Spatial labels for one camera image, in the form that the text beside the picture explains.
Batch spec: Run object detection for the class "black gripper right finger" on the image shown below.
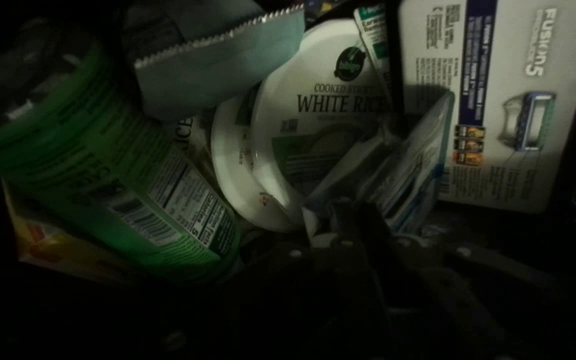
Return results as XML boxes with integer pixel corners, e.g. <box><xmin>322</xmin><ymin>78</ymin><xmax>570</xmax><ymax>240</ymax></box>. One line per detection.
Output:
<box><xmin>395</xmin><ymin>235</ymin><xmax>576</xmax><ymax>360</ymax></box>

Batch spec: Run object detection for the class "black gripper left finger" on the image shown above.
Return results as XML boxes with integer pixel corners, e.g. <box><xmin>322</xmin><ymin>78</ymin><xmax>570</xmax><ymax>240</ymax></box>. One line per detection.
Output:
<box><xmin>299</xmin><ymin>200</ymin><xmax>395</xmax><ymax>360</ymax></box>

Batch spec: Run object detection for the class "razor blister pack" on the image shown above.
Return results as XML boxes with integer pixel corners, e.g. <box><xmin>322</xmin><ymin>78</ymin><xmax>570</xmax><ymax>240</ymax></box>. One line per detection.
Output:
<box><xmin>303</xmin><ymin>0</ymin><xmax>576</xmax><ymax>237</ymax></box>

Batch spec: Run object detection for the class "white rice cup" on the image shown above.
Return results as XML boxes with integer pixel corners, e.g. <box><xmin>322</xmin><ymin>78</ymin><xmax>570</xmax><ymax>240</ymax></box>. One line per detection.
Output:
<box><xmin>210</xmin><ymin>18</ymin><xmax>388</xmax><ymax>233</ymax></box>

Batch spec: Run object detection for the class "grey serrated foil packet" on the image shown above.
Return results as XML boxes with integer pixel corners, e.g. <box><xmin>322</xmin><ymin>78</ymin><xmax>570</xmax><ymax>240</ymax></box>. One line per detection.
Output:
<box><xmin>123</xmin><ymin>0</ymin><xmax>306</xmax><ymax>121</ymax></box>

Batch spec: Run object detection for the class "yellow snack box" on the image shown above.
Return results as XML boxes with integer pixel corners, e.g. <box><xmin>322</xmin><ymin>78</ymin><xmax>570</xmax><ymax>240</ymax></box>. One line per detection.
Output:
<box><xmin>2</xmin><ymin>185</ymin><xmax>142</xmax><ymax>289</ymax></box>

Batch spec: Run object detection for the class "green snack can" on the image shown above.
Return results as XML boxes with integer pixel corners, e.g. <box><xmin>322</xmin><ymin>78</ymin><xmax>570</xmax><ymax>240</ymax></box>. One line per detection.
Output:
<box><xmin>0</xmin><ymin>47</ymin><xmax>242</xmax><ymax>285</ymax></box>

